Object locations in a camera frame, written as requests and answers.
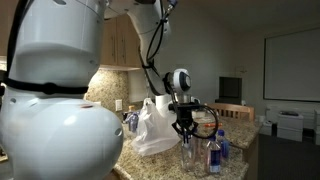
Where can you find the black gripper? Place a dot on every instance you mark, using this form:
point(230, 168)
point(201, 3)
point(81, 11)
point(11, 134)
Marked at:
point(184, 122)

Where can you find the clear water bottle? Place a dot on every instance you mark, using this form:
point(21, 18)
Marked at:
point(188, 152)

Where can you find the white plastic shopping bag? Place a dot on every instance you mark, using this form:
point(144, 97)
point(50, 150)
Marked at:
point(154, 132)

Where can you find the water bottle blue label front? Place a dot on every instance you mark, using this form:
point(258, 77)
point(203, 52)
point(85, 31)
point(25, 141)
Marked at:
point(213, 153)

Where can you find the water bottle blue label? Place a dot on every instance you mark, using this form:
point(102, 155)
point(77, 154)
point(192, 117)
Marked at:
point(224, 145)
point(213, 153)

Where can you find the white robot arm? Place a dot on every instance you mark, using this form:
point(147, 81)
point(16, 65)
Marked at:
point(48, 130)

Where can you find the pack of water bottles left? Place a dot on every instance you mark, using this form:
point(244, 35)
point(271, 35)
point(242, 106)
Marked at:
point(132, 121)

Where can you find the white paper towel roll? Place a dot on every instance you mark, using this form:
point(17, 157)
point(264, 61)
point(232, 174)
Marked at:
point(162, 104)

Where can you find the wooden chair back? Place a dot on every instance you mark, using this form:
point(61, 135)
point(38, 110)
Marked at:
point(234, 111)

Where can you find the white printer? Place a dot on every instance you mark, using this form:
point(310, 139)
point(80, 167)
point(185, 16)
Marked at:
point(290, 125)

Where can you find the wooden upper cabinet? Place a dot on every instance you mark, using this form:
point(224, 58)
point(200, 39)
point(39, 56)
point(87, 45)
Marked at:
point(120, 44)

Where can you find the wall power outlet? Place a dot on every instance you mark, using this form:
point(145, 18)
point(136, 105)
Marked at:
point(118, 105)

